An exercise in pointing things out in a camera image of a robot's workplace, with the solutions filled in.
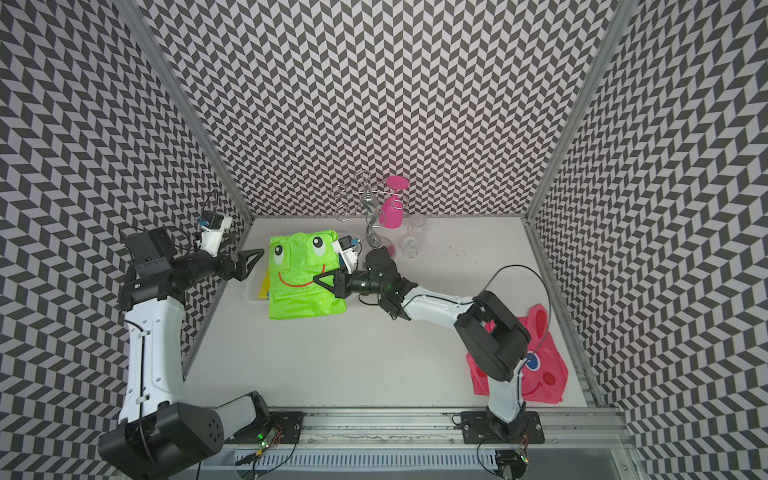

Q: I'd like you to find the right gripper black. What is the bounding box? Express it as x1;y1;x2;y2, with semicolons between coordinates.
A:
313;263;385;299

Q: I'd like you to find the white plastic perforated basket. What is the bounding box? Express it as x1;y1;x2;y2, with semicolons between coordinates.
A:
247;263;270;302

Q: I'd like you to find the green frog raincoat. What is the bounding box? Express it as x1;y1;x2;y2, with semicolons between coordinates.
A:
268;230;347;320

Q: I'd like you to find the pink cartoon raincoat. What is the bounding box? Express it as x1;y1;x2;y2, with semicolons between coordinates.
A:
466;303;569;405

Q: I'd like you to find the yellow raincoat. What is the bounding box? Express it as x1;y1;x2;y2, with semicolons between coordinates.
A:
257;273;271;300

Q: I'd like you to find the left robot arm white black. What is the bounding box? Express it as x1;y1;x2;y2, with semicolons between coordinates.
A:
98;228;270;479

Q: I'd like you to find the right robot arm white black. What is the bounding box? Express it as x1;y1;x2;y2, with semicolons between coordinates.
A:
313;248;531;427

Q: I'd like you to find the pink plastic wine glass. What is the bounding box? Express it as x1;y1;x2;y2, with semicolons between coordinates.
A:
379;175;410;229

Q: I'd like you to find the silver metal glass rack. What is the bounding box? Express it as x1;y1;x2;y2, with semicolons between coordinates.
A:
332;171;396;259

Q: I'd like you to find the clear wine glass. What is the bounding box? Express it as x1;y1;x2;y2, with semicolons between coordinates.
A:
401;213;427;258

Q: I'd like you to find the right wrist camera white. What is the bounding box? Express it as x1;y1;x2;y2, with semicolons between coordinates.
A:
333;235;362;274

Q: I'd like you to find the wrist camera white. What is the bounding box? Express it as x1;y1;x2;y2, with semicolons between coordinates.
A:
197;210;233;257
333;235;362;274

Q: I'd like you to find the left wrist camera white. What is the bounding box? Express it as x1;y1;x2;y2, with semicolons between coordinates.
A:
197;210;233;257

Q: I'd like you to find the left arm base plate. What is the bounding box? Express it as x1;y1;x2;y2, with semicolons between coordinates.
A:
233;410;305;445

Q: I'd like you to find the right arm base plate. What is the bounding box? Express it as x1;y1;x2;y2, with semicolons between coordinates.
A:
460;410;545;445

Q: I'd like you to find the left aluminium corner post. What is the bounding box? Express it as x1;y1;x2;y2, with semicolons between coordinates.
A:
113;0;253;226

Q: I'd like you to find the aluminium corner post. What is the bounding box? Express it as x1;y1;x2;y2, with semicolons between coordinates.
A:
525;0;639;222
113;0;253;226

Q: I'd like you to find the aluminium front rail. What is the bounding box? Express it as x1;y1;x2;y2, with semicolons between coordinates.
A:
213;405;633;449

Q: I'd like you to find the right aluminium corner post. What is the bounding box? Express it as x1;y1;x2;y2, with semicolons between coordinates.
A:
525;0;639;222

